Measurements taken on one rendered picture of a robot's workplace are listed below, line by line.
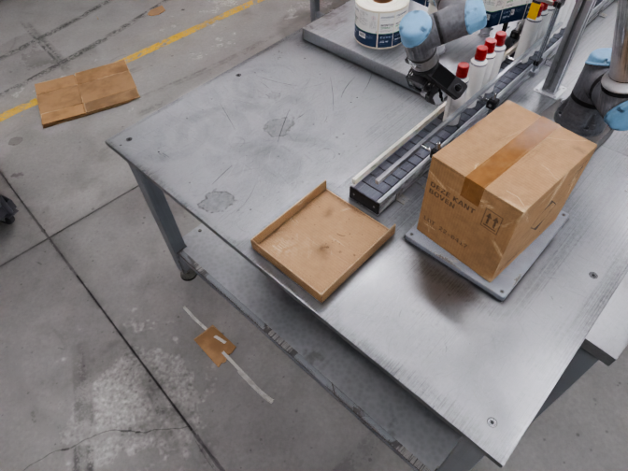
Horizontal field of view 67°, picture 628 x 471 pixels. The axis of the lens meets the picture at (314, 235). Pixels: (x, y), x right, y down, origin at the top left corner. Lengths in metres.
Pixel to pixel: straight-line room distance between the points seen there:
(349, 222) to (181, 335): 1.10
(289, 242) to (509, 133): 0.62
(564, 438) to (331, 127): 1.42
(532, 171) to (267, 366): 1.33
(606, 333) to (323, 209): 0.77
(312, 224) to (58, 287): 1.53
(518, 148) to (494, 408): 0.58
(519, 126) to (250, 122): 0.88
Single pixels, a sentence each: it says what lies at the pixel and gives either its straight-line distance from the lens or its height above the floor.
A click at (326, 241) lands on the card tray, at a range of 1.30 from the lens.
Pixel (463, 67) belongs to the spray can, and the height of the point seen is 1.08.
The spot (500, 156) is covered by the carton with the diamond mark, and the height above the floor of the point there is 1.12.
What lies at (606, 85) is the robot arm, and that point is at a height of 1.12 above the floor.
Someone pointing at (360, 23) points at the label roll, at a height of 0.96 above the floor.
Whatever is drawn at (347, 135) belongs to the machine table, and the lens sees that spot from 1.61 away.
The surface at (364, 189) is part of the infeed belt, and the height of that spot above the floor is 0.88.
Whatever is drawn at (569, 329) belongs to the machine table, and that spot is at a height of 0.83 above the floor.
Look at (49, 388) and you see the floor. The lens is 2.30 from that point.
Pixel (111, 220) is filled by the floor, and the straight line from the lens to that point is 2.71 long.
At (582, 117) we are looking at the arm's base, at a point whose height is 0.95.
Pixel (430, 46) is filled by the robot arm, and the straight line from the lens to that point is 1.23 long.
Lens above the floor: 1.86
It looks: 52 degrees down
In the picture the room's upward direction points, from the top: 3 degrees counter-clockwise
